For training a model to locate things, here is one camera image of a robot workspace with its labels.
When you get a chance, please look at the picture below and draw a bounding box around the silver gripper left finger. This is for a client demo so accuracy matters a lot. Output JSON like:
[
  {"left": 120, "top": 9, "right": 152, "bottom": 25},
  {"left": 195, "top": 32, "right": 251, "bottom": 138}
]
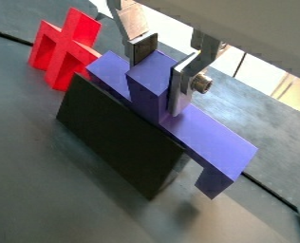
[{"left": 107, "top": 0, "right": 158, "bottom": 66}]

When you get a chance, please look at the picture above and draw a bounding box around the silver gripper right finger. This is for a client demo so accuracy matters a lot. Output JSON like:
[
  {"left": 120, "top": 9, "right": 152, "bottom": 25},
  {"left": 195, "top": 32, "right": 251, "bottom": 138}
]
[{"left": 167, "top": 29, "right": 219, "bottom": 117}]

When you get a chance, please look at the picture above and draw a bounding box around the purple three-legged block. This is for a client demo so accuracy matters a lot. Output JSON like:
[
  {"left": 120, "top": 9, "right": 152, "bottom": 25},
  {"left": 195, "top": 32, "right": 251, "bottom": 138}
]
[{"left": 87, "top": 50, "right": 258, "bottom": 198}]

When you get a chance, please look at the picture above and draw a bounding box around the black angle fixture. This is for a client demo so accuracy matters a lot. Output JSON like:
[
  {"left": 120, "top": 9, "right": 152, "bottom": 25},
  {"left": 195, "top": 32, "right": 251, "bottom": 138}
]
[{"left": 56, "top": 75, "right": 184, "bottom": 199}]

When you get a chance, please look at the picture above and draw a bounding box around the red three-legged block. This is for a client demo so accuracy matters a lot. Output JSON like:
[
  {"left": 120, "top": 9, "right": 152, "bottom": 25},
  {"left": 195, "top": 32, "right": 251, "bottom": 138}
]
[{"left": 28, "top": 8, "right": 101, "bottom": 91}]

